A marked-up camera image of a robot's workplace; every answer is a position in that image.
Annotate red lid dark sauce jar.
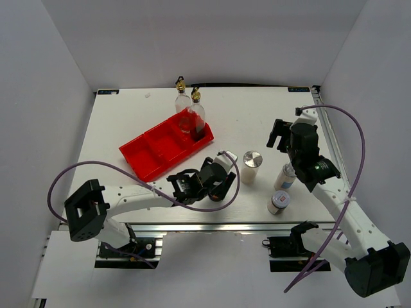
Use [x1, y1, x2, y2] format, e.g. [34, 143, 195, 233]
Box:
[208, 192, 224, 202]

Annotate dark liquid glass bottle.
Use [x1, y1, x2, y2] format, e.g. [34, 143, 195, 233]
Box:
[189, 87, 206, 141]

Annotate white lid brown spice jar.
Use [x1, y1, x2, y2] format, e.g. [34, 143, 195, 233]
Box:
[267, 190, 290, 215]

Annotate clear liquid glass bottle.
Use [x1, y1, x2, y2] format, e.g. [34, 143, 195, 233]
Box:
[175, 76, 191, 134]

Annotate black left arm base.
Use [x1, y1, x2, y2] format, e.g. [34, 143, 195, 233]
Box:
[98, 237, 162, 260]

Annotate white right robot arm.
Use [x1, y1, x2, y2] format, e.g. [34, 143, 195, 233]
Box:
[267, 119, 410, 298]

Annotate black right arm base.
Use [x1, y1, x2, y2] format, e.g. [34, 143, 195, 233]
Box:
[261, 236, 315, 259]

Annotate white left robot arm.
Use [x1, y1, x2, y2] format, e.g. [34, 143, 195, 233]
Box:
[64, 151, 238, 256]

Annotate silver lid white powder jar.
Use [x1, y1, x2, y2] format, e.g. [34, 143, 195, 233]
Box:
[240, 150, 263, 184]

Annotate blue table corner label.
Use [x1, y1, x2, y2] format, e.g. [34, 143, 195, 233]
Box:
[288, 87, 311, 93]

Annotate silver lid blue label jar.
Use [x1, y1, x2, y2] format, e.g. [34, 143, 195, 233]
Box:
[274, 162, 297, 191]

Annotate red plastic organizer tray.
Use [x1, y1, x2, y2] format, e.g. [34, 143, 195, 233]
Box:
[119, 111, 214, 182]

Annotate blue left table label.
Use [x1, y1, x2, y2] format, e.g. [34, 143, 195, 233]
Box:
[97, 89, 119, 96]

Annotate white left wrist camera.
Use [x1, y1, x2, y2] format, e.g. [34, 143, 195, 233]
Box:
[213, 151, 238, 173]

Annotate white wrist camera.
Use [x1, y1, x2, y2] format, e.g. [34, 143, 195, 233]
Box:
[213, 151, 238, 173]
[293, 107, 318, 125]

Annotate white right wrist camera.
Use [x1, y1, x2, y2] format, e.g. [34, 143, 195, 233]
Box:
[293, 107, 318, 125]

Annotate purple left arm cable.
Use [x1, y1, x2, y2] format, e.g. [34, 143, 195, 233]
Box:
[47, 151, 241, 270]

